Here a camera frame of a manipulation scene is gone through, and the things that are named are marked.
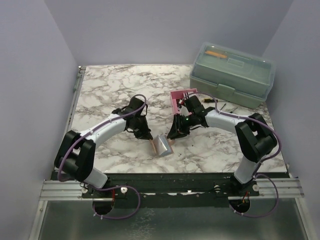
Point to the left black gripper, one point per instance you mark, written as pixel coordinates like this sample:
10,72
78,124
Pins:
145,134

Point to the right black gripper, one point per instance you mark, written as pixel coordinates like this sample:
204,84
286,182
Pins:
177,131

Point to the tan leather card holder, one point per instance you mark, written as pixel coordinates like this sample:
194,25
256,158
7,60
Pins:
162,146

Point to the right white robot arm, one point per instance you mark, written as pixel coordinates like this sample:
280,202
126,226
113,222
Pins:
255,137

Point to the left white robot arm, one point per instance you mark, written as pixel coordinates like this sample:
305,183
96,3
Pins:
76,154

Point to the pink card box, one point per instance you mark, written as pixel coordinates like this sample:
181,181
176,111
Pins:
176,97

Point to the yellow black screwdriver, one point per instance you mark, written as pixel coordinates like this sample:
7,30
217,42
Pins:
207,100

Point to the orange tool inside toolbox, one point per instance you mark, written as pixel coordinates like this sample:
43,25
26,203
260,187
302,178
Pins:
216,54

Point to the green plastic toolbox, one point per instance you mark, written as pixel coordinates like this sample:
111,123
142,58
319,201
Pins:
241,78

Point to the aluminium mounting rail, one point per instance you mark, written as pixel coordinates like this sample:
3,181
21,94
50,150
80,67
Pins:
266,189

